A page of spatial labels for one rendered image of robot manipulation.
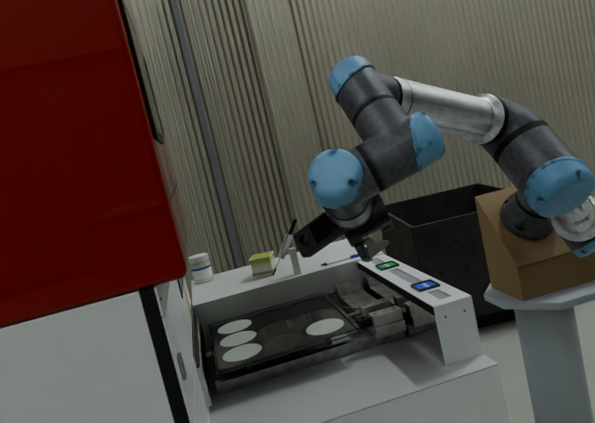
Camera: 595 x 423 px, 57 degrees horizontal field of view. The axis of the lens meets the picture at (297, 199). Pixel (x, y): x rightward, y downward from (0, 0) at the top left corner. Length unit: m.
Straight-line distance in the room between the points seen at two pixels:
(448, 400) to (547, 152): 0.56
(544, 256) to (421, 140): 0.92
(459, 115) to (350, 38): 3.66
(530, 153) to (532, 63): 4.23
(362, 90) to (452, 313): 0.63
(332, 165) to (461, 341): 0.68
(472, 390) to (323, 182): 0.70
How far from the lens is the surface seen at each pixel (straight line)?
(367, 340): 1.45
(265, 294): 1.71
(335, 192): 0.72
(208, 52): 4.40
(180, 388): 0.90
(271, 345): 1.41
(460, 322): 1.29
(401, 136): 0.76
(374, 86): 0.83
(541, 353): 1.73
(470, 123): 1.02
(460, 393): 1.28
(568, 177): 1.05
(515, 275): 1.60
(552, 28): 5.45
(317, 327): 1.44
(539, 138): 1.08
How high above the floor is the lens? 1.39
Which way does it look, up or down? 7 degrees down
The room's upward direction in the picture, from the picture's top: 13 degrees counter-clockwise
